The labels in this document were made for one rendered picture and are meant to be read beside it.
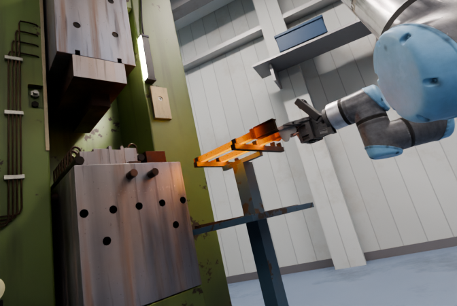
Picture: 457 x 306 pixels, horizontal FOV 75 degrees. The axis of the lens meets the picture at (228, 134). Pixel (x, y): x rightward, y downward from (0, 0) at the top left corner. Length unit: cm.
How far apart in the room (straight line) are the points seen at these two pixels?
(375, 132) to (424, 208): 271
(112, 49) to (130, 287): 90
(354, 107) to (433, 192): 273
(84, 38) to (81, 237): 76
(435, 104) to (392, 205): 314
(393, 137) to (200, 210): 87
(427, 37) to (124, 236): 91
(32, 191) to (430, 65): 113
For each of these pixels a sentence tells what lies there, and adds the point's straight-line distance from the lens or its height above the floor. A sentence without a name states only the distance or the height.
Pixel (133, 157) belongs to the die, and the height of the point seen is 95.
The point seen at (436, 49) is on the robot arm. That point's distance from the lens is 46.
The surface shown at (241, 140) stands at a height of 91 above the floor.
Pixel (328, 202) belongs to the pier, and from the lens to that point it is 339.
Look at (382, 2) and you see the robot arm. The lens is 63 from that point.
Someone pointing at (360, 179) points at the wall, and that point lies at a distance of 358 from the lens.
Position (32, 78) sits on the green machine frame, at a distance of 136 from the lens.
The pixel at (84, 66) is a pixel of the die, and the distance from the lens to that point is 127.
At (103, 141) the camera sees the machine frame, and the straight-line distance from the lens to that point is 168.
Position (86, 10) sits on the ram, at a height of 159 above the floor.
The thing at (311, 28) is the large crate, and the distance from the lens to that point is 348.
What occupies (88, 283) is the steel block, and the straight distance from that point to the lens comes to 99.
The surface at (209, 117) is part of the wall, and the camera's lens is 419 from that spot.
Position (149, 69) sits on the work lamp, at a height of 143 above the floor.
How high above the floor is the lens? 63
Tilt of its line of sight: 17 degrees up
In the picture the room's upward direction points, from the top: 13 degrees counter-clockwise
